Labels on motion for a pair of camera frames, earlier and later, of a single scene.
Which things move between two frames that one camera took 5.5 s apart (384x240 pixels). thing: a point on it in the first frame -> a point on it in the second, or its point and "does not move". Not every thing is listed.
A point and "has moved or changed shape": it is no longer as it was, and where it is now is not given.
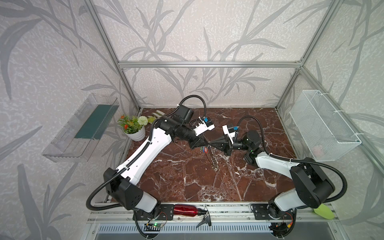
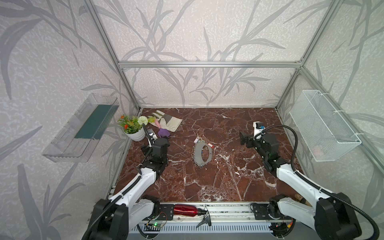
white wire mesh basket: x=325 y=136 does not move
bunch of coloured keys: x=204 y=149 has moved or changed shape
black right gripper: x=229 y=145 -> x=251 y=141
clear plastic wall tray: x=76 y=140 does not move
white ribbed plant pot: x=138 y=136 does not move
